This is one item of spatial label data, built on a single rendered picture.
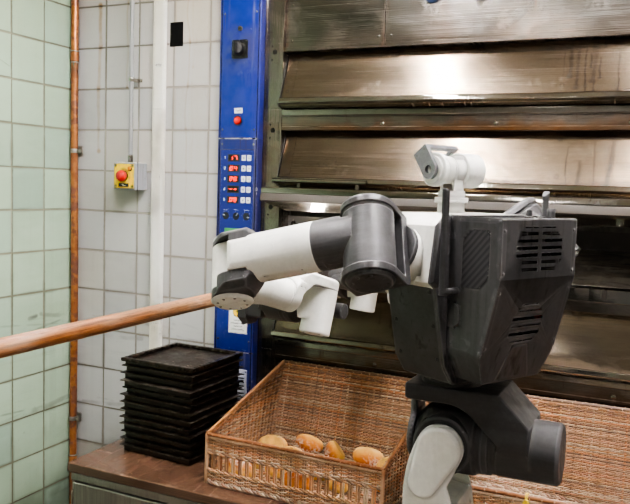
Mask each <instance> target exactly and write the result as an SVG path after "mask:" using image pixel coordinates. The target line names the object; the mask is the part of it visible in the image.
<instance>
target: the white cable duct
mask: <svg viewBox="0 0 630 504"><path fill-rule="evenodd" d="M166 61H167V0H154V25H153V97H152V169H151V241H150V306H152V305H157V304H161V303H163V255H164V190H165V126H166ZM160 346H162V319H161V320H156V321H152V322H149V349H153V348H156V347H160Z"/></svg>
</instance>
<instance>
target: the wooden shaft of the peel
mask: <svg viewBox="0 0 630 504"><path fill-rule="evenodd" d="M214 306H215V305H214V304H213V303H212V302H211V293H208V294H204V295H199V296H194V297H189V298H185V299H180V300H175V301H171V302H166V303H161V304H157V305H152V306H147V307H142V308H138V309H133V310H128V311H124V312H119V313H114V314H110V315H105V316H100V317H95V318H91V319H86V320H81V321H77V322H72V323H67V324H63V325H58V326H53V327H48V328H44V329H39V330H34V331H30V332H25V333H20V334H16V335H11V336H6V337H1V338H0V359H1V358H5V357H9V356H13V355H17V354H21V353H25V352H29V351H33V350H37V349H42V348H46V347H50V346H54V345H58V344H62V343H66V342H70V341H74V340H78V339H83V338H87V337H91V336H95V335H99V334H103V333H107V332H111V331H115V330H120V329H124V328H128V327H132V326H136V325H140V324H144V323H148V322H152V321H156V320H161V319H165V318H169V317H173V316H177V315H181V314H185V313H189V312H193V311H197V310H202V309H206V308H210V307H214Z"/></svg>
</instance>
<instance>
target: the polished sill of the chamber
mask: <svg viewBox="0 0 630 504"><path fill-rule="evenodd" d="M567 300H570V301H582V302H593V303H604V304H615V305H626V306H630V289H618V288H606V287H593V286H581V285H571V288H570V291H569V295H568V298H567Z"/></svg>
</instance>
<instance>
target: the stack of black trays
mask: <svg viewBox="0 0 630 504"><path fill-rule="evenodd" d="M240 356H243V352H239V351H232V350H226V349H219V348H213V347H206V346H199V345H193V344H186V343H179V342H174V343H170V344H167V345H163V346H160V347H156V348H153V349H149V350H145V351H142V352H138V353H135V354H131V355H128V356H124V357H121V361H125V362H126V363H125V364H122V366H127V370H124V371H121V372H120V373H125V378H123V379H120V381H125V384H124V385H125V386H122V387H123V388H127V391H125V392H122V393H120V395H124V399H123V400H120V402H124V406H123V407H121V408H120V409H124V410H125V414H122V415H120V416H119V417H124V421H122V422H119V423H120V424H124V429H122V430H121V431H124V432H126V434H125V435H122V436H120V438H125V441H124V442H122V443H120V445H124V450H127V451H132V452H136V453H140V454H144V455H148V456H152V457H156V458H160V459H164V460H168V461H172V462H176V463H180V464H184V465H188V466H190V465H192V464H194V463H196V462H198V461H199V460H201V459H203V458H205V433H206V432H207V431H208V430H209V429H210V428H211V427H212V426H213V425H214V424H215V423H216V422H217V421H219V420H220V419H221V418H222V416H224V415H225V414H226V413H227V412H228V411H229V410H230V409H231V408H232V407H233V406H235V405H236V404H237V403H238V402H239V401H237V397H239V396H242V395H241V394H237V390H238V389H241V388H242V387H239V383H240V382H243V381H244V380H239V379H238V376H239V375H242V373H239V369H240V368H243V367H244V366H239V362H240V361H243V360H244V359H239V357H240ZM206 430H207V431H206Z"/></svg>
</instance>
